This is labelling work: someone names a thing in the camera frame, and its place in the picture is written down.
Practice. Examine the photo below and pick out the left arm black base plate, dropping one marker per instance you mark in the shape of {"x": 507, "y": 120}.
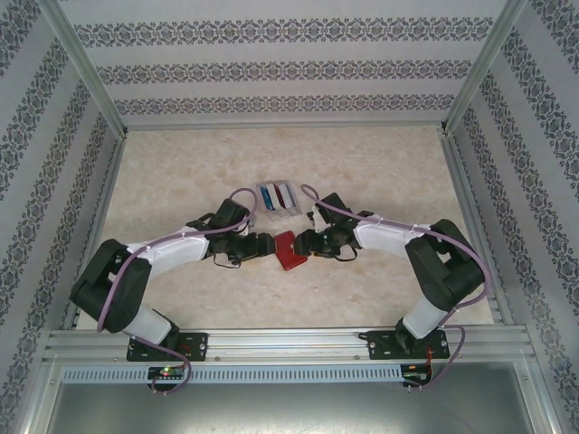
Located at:
{"x": 199, "y": 346}

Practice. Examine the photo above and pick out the aluminium mounting rail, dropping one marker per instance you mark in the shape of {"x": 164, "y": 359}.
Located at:
{"x": 289, "y": 343}

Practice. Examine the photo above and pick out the left aluminium side rail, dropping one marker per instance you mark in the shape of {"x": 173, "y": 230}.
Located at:
{"x": 97, "y": 226}

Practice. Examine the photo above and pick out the red credit card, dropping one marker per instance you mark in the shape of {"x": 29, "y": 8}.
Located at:
{"x": 284, "y": 195}

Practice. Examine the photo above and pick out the red card holder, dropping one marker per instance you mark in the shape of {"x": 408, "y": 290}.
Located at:
{"x": 291, "y": 251}

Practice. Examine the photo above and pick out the left circuit board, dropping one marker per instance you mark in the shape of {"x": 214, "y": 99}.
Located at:
{"x": 167, "y": 372}

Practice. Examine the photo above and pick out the aluminium frame post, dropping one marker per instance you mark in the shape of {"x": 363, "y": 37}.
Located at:
{"x": 484, "y": 63}
{"x": 86, "y": 68}

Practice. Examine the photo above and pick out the left aluminium frame post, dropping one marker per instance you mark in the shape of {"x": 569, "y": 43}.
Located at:
{"x": 86, "y": 68}

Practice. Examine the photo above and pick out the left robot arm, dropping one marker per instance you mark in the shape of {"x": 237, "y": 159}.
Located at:
{"x": 176, "y": 253}

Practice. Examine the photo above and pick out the grey card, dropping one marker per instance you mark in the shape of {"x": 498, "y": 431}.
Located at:
{"x": 291, "y": 194}

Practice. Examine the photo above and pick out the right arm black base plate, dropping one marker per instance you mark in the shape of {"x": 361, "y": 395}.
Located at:
{"x": 380, "y": 346}

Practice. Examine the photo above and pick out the aluminium side rail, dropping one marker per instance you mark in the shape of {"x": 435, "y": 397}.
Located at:
{"x": 97, "y": 226}
{"x": 475, "y": 217}

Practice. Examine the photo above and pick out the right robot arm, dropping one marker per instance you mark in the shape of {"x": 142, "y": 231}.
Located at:
{"x": 434, "y": 257}

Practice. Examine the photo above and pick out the white card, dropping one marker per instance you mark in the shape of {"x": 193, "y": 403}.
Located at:
{"x": 272, "y": 194}

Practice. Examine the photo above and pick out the right aluminium side rail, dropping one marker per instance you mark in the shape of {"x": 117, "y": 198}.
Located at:
{"x": 475, "y": 217}

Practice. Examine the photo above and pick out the blue card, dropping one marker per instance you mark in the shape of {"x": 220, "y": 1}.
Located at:
{"x": 266, "y": 201}

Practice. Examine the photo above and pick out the right circuit board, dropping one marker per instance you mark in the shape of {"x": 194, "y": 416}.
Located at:
{"x": 416, "y": 378}

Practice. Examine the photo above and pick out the grey metal panel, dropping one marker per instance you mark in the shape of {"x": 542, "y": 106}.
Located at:
{"x": 289, "y": 409}

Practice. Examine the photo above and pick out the circuit board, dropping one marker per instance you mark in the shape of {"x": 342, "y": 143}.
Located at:
{"x": 167, "y": 372}
{"x": 416, "y": 378}

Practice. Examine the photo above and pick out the clear plastic card box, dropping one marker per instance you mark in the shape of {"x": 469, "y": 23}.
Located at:
{"x": 285, "y": 212}

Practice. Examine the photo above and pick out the right aluminium frame post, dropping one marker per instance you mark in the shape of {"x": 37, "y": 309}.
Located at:
{"x": 484, "y": 63}

